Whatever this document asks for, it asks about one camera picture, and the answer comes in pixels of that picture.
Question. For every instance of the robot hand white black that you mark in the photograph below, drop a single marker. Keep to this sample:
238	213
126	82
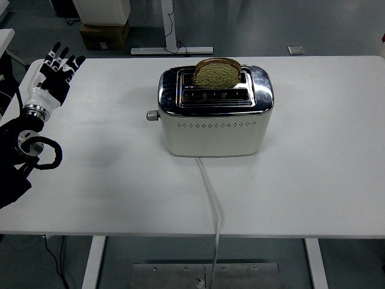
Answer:
45	95

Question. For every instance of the grey toaster lever knob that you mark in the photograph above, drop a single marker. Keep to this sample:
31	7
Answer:
152	115

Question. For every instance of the cream and chrome toaster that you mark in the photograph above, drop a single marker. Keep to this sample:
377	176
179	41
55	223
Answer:
214	132

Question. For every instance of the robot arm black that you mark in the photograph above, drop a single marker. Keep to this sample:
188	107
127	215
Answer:
18	144

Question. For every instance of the white side table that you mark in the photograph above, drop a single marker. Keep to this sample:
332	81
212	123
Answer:
5	37

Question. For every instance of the brown cardboard box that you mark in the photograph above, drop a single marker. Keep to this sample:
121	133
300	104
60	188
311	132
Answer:
103	37

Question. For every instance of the white box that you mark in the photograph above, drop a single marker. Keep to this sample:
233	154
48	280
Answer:
102	12

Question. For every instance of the white desk stand with foot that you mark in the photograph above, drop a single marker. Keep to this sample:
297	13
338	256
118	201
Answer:
168	30

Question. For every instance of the white table leg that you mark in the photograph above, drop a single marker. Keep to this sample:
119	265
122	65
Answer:
316	265
94	262

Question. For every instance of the brown bread slice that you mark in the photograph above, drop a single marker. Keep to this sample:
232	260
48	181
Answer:
217	75

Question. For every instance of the grey floor outlet plate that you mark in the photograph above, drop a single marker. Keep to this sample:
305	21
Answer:
296	50

